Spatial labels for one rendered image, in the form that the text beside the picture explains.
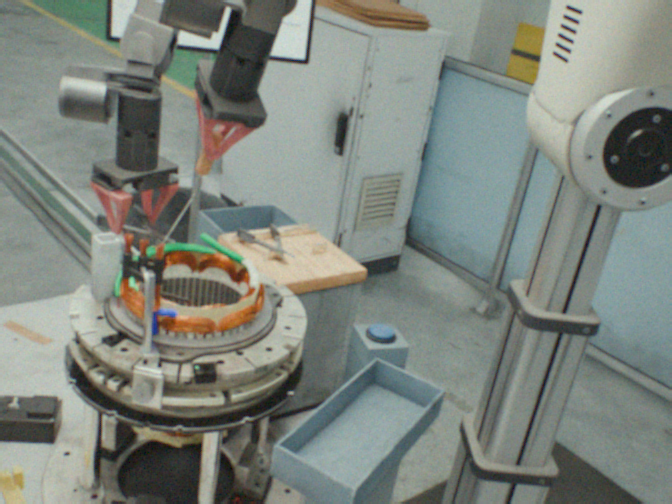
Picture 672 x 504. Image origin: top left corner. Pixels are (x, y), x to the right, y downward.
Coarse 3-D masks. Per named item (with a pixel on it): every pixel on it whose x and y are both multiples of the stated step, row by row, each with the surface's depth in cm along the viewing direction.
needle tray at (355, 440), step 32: (352, 384) 99; (384, 384) 104; (416, 384) 102; (320, 416) 93; (352, 416) 98; (384, 416) 99; (416, 416) 100; (288, 448) 87; (320, 448) 91; (352, 448) 92; (384, 448) 93; (288, 480) 85; (320, 480) 82; (352, 480) 87; (384, 480) 94
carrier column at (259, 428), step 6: (264, 420) 117; (252, 426) 118; (258, 426) 117; (264, 426) 117; (252, 432) 118; (258, 432) 117; (264, 432) 118; (252, 438) 118; (258, 438) 118; (264, 438) 119; (258, 444) 118; (264, 444) 119; (258, 450) 119; (258, 456) 119
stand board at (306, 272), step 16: (224, 240) 131; (272, 240) 134; (288, 240) 136; (304, 240) 137; (320, 240) 138; (256, 256) 127; (288, 256) 129; (304, 256) 130; (320, 256) 131; (336, 256) 132; (272, 272) 123; (288, 272) 124; (304, 272) 125; (320, 272) 126; (336, 272) 127; (352, 272) 128; (288, 288) 121; (304, 288) 123; (320, 288) 125
